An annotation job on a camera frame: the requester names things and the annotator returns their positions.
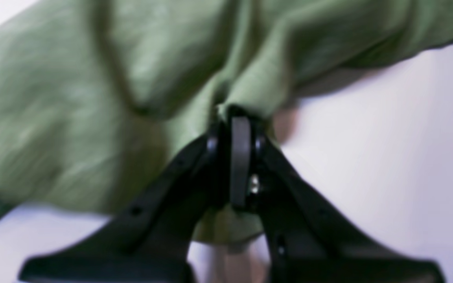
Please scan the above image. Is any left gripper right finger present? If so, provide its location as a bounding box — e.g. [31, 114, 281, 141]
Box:
[240, 117, 445, 283]

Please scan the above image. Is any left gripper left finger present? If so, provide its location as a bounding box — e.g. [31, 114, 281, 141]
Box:
[18, 116, 243, 283]

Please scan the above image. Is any green t-shirt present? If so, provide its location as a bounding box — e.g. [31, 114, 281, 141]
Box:
[0, 0, 453, 246]

